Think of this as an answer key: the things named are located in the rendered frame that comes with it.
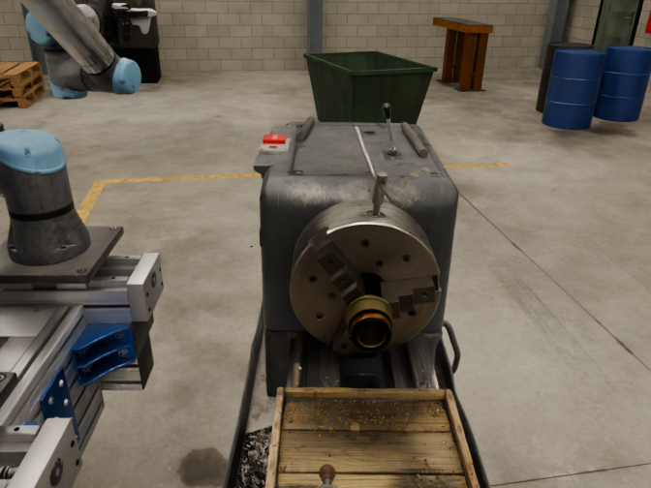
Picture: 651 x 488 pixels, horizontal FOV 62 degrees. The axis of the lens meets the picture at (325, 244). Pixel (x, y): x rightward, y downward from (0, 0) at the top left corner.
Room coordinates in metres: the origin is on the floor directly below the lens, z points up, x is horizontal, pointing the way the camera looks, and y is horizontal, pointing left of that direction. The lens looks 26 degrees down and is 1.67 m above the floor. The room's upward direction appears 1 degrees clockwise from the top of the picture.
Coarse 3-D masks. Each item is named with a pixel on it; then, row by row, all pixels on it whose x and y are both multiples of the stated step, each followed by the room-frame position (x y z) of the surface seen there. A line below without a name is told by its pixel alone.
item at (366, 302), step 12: (360, 300) 0.88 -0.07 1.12; (372, 300) 0.87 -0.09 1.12; (384, 300) 0.88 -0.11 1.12; (348, 312) 0.88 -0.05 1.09; (360, 312) 0.85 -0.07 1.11; (372, 312) 0.85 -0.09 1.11; (384, 312) 0.85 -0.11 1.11; (348, 324) 0.85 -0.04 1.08; (360, 324) 0.82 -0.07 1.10; (372, 324) 0.82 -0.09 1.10; (384, 324) 0.82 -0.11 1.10; (360, 336) 0.85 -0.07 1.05; (372, 336) 0.86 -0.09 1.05; (384, 336) 0.83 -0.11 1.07; (360, 348) 0.82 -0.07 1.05; (372, 348) 0.82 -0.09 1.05
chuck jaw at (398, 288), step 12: (432, 276) 0.97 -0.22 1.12; (384, 288) 0.95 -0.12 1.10; (396, 288) 0.94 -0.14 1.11; (408, 288) 0.93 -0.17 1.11; (420, 288) 0.93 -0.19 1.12; (432, 288) 0.93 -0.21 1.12; (396, 300) 0.89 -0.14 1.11; (408, 300) 0.91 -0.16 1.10; (420, 300) 0.93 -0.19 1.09; (432, 300) 0.93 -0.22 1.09; (396, 312) 0.89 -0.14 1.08
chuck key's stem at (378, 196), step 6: (378, 174) 1.01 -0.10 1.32; (384, 174) 1.01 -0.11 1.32; (378, 180) 1.01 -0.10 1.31; (384, 180) 1.01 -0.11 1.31; (378, 186) 1.01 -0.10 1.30; (378, 192) 1.00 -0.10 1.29; (372, 198) 1.02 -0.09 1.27; (378, 198) 1.00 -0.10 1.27; (378, 204) 1.00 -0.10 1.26; (378, 210) 1.01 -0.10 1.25
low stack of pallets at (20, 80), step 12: (0, 72) 7.49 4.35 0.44; (12, 72) 7.50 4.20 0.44; (24, 72) 7.83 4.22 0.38; (36, 72) 8.28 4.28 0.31; (0, 84) 7.39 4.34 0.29; (12, 84) 7.40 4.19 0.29; (24, 84) 7.45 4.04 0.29; (36, 84) 8.09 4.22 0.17; (0, 96) 7.36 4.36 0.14; (12, 96) 7.37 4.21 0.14; (24, 96) 7.37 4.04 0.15; (36, 96) 7.99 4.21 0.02
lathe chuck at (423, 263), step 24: (336, 216) 1.03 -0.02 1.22; (360, 216) 1.00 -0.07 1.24; (384, 216) 1.01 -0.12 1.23; (312, 240) 0.99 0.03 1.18; (336, 240) 0.97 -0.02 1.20; (360, 240) 0.97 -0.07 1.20; (384, 240) 0.97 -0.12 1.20; (408, 240) 0.97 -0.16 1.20; (312, 264) 0.97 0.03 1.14; (360, 264) 0.97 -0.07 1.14; (384, 264) 0.97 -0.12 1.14; (408, 264) 0.97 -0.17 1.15; (432, 264) 0.97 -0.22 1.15; (312, 288) 0.97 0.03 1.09; (336, 288) 0.97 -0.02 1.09; (312, 312) 0.97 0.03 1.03; (336, 312) 0.97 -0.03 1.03; (408, 312) 0.97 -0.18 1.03; (432, 312) 0.97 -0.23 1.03; (408, 336) 0.97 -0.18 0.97
